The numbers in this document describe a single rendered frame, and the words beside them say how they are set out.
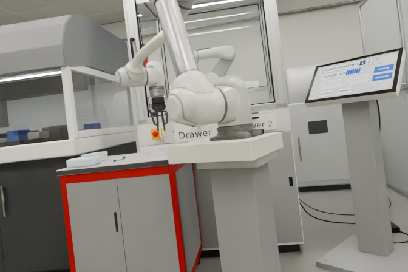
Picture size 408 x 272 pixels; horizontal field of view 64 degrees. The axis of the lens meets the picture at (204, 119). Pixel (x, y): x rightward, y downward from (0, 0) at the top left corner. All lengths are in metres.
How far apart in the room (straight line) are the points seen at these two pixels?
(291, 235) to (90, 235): 1.24
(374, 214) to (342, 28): 3.90
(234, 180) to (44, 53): 1.47
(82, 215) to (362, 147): 1.59
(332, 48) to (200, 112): 4.44
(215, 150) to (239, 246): 0.44
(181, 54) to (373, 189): 1.36
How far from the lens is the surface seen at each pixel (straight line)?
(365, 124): 2.09
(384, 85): 1.96
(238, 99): 1.38
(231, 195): 1.42
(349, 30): 5.67
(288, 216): 2.27
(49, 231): 2.46
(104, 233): 1.82
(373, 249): 2.27
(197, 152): 1.32
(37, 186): 2.43
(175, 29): 1.43
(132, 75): 1.82
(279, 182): 2.21
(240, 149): 1.23
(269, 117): 2.15
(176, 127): 1.86
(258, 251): 1.45
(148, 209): 1.70
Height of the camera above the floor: 0.93
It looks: level
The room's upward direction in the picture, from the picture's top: 7 degrees counter-clockwise
